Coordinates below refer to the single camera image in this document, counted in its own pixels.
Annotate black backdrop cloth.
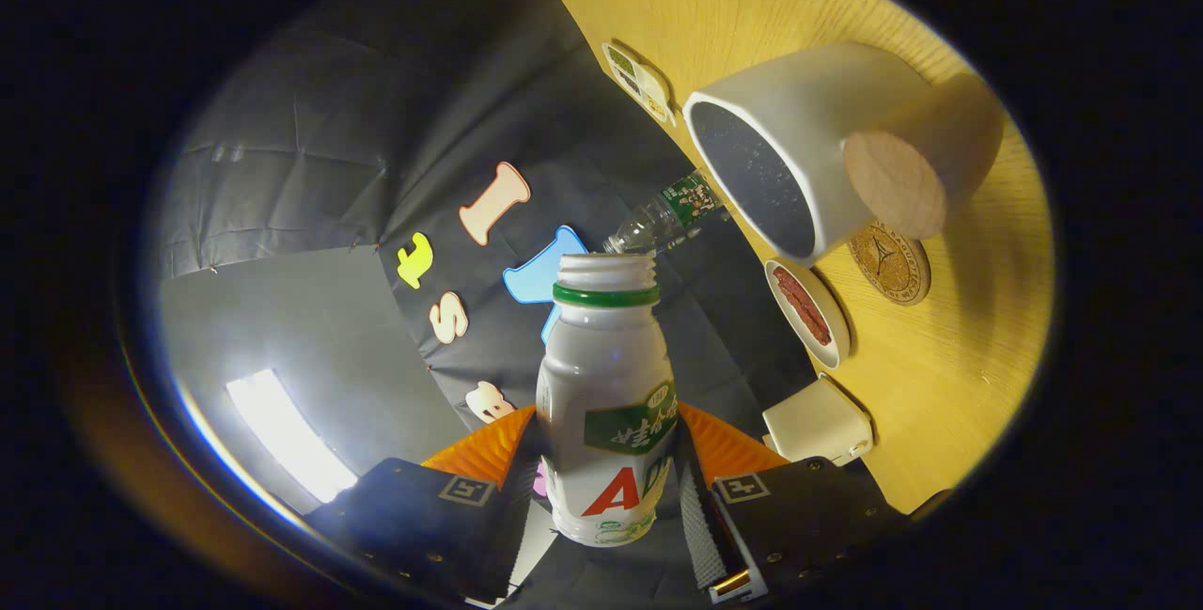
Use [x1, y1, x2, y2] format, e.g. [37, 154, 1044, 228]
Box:
[155, 0, 819, 610]

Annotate clear plastic water bottle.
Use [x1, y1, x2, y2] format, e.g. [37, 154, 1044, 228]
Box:
[602, 168, 729, 256]

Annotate red meat slices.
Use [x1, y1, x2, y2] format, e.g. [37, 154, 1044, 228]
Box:
[773, 266, 834, 346]

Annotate white juice bottle green label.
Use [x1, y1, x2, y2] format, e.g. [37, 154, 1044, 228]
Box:
[537, 253, 680, 548]

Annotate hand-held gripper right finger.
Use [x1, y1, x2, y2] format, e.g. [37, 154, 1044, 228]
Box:
[672, 400, 914, 603]

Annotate round cork coaster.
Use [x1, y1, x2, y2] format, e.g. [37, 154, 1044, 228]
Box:
[846, 221, 931, 306]

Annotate round white plate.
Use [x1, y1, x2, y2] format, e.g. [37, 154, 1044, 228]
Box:
[764, 258, 851, 370]

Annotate white cup with wooden handle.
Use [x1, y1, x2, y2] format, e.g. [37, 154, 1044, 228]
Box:
[682, 41, 1005, 265]

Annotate white divided dish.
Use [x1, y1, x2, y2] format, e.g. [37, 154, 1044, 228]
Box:
[602, 42, 676, 127]

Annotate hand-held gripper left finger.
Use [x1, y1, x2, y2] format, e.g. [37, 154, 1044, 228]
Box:
[303, 403, 548, 609]

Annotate wooden table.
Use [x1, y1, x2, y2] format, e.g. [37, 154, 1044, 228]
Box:
[508, 0, 1055, 515]

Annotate cream toaster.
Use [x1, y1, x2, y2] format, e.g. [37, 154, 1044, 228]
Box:
[761, 375, 875, 466]

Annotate ceiling light panel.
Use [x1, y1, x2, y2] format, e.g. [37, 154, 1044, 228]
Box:
[226, 368, 360, 504]

